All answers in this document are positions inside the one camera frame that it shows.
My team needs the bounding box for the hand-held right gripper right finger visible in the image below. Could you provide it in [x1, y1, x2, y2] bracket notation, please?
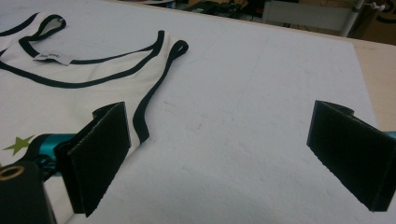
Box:
[306, 100, 396, 213]

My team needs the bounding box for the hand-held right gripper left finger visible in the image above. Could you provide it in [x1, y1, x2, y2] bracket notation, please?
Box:
[54, 101, 132, 217]

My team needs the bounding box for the white tank top black trim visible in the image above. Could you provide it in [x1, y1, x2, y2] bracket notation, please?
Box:
[0, 12, 190, 224]

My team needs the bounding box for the white foam mat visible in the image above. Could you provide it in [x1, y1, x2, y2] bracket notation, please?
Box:
[0, 0, 396, 224]

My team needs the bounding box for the white metal stand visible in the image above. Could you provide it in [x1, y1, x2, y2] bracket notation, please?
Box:
[340, 0, 387, 37]

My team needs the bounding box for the grey flat panel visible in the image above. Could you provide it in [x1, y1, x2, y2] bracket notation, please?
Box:
[261, 0, 353, 32]

